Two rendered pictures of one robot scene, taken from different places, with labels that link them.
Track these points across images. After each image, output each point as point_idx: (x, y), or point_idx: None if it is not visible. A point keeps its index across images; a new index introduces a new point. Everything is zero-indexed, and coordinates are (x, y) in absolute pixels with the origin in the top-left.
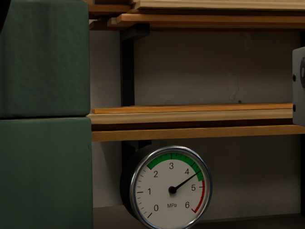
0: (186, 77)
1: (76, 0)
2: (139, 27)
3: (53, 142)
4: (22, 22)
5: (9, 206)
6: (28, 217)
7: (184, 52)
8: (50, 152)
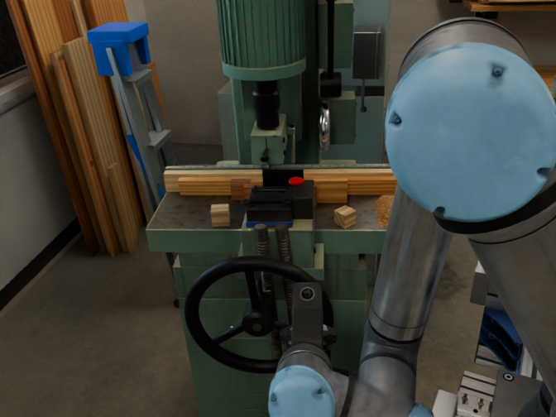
0: (534, 37)
1: (362, 268)
2: (488, 11)
3: (352, 307)
4: (343, 275)
5: (337, 322)
6: (342, 325)
7: (537, 13)
8: (351, 309)
